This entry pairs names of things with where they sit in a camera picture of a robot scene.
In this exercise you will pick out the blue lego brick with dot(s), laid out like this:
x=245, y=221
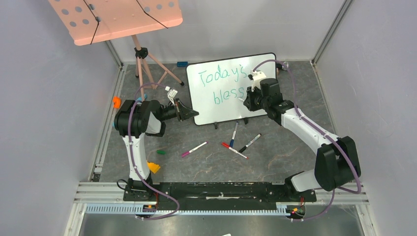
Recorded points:
x=182, y=64

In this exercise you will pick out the orange piece left edge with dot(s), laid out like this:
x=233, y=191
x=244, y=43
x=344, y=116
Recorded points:
x=116, y=102

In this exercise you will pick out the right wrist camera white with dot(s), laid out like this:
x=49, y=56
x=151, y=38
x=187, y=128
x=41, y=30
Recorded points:
x=256, y=77

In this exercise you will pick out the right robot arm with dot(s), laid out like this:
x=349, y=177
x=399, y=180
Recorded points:
x=336, y=158

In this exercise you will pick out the red capped whiteboard marker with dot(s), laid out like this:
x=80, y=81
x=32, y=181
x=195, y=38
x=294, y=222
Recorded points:
x=233, y=150

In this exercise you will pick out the yellow stepped block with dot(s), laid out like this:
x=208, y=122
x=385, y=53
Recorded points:
x=153, y=167

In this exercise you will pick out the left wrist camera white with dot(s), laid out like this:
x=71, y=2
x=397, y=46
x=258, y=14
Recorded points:
x=171, y=93

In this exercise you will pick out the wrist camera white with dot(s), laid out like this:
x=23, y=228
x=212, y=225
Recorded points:
x=171, y=93
x=256, y=77

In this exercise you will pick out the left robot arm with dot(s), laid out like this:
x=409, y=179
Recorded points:
x=134, y=121

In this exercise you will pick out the blue capped whiteboard marker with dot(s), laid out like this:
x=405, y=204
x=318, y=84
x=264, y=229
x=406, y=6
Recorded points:
x=233, y=134

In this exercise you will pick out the pink music stand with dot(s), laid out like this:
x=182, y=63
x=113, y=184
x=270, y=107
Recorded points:
x=91, y=21

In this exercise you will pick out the magenta capped whiteboard marker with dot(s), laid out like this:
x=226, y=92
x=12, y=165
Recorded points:
x=194, y=149

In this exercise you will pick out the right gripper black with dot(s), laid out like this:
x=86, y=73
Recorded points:
x=251, y=100

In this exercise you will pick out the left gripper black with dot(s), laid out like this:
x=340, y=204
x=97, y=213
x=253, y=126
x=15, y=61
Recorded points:
x=184, y=113

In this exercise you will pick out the white whiteboard black frame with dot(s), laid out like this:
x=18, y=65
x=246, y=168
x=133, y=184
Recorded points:
x=215, y=86

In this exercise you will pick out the blue cylinder tube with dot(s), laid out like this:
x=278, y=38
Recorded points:
x=141, y=99

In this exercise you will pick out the black capped whiteboard marker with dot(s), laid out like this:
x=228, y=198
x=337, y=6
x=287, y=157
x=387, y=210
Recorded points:
x=250, y=143

